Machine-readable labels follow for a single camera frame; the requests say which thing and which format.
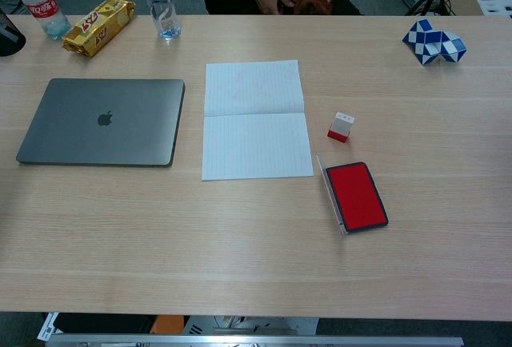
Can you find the red and white stamp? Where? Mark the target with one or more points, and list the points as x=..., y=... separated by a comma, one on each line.
x=342, y=125

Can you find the white lined paper sheet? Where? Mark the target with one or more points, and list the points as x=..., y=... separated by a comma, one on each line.
x=256, y=143

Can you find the red ink pad case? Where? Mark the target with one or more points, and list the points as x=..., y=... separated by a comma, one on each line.
x=356, y=197

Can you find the grey closed laptop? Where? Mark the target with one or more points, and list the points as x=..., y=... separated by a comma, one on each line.
x=100, y=123

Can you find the brown plush toy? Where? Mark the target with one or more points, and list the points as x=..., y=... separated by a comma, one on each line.
x=310, y=1

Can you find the clear water bottle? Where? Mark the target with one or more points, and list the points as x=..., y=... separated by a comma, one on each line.
x=162, y=7

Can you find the orange object under table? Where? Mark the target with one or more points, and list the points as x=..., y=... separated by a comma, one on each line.
x=168, y=325

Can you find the gold snack package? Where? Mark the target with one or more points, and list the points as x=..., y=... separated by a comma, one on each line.
x=98, y=27

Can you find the blue white snake puzzle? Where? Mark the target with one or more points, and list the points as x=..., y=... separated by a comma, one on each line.
x=430, y=37

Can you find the red-capped plastic bottle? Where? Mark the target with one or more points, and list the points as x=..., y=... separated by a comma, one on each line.
x=42, y=9

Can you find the white printed label sheet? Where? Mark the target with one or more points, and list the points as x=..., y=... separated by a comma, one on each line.
x=49, y=327

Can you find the black curved object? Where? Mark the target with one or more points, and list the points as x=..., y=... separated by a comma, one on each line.
x=8, y=41

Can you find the aluminium rail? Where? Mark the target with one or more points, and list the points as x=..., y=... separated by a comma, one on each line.
x=256, y=341

